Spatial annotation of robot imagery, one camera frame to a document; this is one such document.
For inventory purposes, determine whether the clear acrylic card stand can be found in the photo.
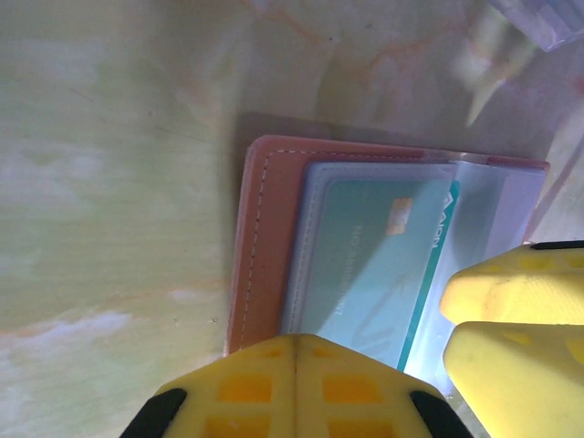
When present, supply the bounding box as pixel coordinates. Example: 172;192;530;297
485;0;584;52

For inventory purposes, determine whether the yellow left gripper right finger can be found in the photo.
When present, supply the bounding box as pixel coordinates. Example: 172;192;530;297
295;334;475;438

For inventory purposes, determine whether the teal credit card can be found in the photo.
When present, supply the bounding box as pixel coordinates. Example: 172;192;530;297
314;179;462;371

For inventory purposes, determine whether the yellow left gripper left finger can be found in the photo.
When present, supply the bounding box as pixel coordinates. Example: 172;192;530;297
120;332;297;438

